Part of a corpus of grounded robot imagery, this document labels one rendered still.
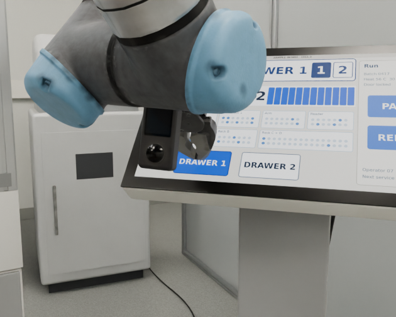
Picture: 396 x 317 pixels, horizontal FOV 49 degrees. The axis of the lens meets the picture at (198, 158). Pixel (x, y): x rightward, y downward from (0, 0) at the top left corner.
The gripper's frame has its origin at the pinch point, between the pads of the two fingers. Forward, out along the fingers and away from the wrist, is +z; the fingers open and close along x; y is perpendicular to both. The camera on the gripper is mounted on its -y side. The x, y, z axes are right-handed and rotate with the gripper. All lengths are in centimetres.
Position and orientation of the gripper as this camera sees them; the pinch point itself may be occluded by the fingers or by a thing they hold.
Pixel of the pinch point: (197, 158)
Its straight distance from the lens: 69.7
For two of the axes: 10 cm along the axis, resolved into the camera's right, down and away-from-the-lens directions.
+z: 2.3, 5.2, 8.2
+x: -9.5, -0.5, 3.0
